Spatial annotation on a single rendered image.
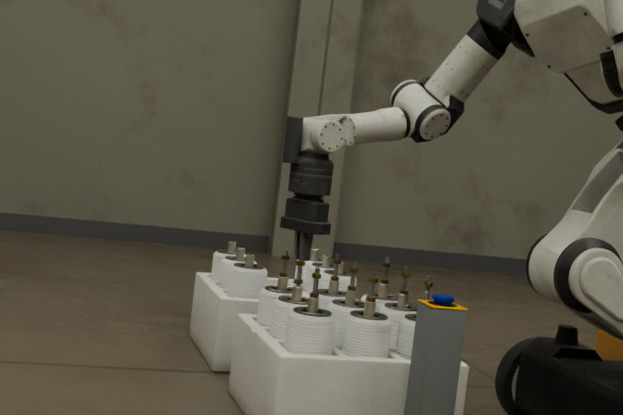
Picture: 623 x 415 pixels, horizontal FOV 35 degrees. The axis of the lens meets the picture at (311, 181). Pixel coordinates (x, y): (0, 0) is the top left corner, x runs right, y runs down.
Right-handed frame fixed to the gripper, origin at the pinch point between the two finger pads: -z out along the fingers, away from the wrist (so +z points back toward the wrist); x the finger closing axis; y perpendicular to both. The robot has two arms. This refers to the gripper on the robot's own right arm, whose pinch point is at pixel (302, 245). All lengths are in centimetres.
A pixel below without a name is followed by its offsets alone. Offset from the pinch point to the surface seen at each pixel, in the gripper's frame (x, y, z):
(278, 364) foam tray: 12.7, -16.3, -20.3
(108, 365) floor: -49, -9, -36
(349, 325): 15.1, -0.3, -13.4
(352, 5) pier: -179, 205, 87
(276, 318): -0.6, -4.7, -15.0
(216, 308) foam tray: -39.0, 13.2, -21.9
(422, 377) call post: 35.4, -2.2, -18.4
